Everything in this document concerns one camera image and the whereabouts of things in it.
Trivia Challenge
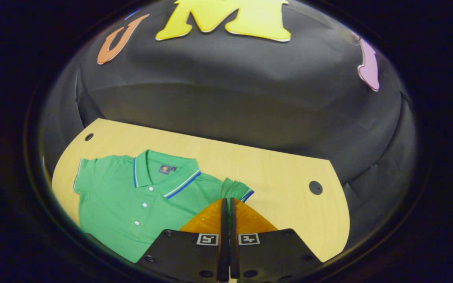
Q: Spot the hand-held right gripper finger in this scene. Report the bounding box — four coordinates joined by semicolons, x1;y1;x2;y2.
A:
230;197;323;283
136;198;230;283

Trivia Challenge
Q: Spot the green T-shirt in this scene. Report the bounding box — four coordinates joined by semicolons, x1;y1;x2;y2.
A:
73;149;255;263

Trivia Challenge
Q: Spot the black backdrop cloth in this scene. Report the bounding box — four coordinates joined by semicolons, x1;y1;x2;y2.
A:
38;0;422;252

